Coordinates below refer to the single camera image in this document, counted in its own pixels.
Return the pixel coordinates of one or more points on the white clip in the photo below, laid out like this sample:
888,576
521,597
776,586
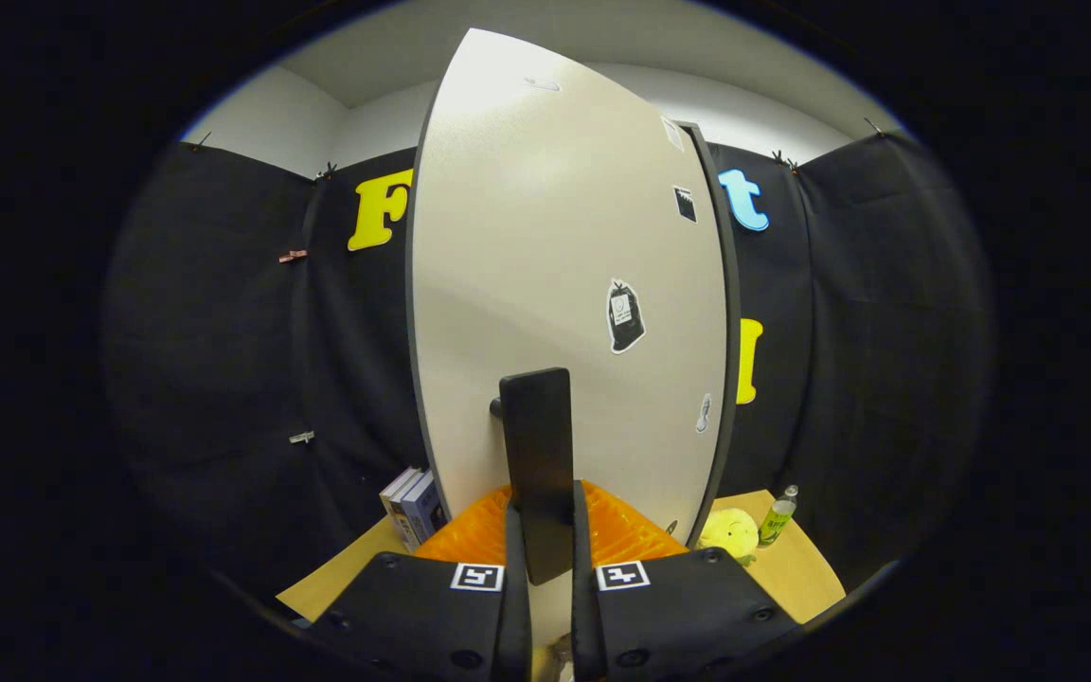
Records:
301,437

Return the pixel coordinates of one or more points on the red clip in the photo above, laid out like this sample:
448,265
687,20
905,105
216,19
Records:
292,256

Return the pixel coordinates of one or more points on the yellow plush corn toy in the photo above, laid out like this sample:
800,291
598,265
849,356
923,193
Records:
727,532

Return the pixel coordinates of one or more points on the black backdrop cloth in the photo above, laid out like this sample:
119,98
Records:
205,332

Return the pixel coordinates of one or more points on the green drink bottle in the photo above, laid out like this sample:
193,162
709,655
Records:
777,519

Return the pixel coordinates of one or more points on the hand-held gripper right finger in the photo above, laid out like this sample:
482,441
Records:
678,616

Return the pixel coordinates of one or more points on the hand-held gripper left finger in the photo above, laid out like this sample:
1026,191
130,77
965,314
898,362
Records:
432,616

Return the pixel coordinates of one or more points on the grey shoe cabinet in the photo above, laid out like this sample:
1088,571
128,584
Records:
731,313

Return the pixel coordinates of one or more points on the white spine book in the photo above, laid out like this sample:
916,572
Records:
399,502

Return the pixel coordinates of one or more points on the black clamp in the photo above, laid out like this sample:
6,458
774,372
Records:
197,140
782,161
872,126
326,171

